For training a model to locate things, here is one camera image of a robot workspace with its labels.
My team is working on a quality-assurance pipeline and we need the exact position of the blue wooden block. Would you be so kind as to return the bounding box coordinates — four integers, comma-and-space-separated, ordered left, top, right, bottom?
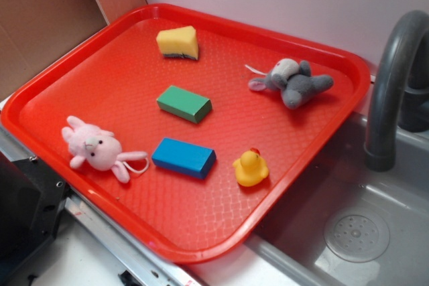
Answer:
151, 137, 217, 180

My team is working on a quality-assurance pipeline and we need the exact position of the pink plush bunny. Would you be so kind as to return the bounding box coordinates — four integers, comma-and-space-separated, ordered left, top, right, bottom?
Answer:
62, 116, 149, 184

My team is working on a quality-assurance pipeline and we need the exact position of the gray plush elephant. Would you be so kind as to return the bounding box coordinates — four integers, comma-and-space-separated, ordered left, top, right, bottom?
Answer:
245, 58, 334, 110

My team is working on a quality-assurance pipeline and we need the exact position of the gray plastic sink basin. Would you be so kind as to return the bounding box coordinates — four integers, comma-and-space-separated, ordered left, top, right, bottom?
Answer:
247, 115, 428, 285

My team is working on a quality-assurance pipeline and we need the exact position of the red plastic tray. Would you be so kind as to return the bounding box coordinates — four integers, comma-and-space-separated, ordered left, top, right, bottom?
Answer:
1, 4, 370, 263

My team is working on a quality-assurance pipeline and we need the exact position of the gray toy faucet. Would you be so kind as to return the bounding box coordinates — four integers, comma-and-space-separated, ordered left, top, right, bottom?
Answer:
365, 10, 428, 171

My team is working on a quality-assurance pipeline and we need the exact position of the yellow rubber duck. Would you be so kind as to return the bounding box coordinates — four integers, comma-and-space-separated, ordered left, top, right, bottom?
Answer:
233, 148, 269, 187

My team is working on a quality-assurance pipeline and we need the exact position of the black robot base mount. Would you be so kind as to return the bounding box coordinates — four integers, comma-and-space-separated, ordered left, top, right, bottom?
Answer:
1, 155, 69, 279

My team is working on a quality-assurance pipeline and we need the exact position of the green wooden block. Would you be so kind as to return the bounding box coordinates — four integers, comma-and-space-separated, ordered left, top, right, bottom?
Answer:
156, 86, 212, 124

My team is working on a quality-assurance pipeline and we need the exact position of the yellow sponge wedge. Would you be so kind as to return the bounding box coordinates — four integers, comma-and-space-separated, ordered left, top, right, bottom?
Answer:
156, 25, 199, 60

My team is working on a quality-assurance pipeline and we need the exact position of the brown cardboard panel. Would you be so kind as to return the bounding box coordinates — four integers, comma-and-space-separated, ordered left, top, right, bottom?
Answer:
1, 0, 147, 99

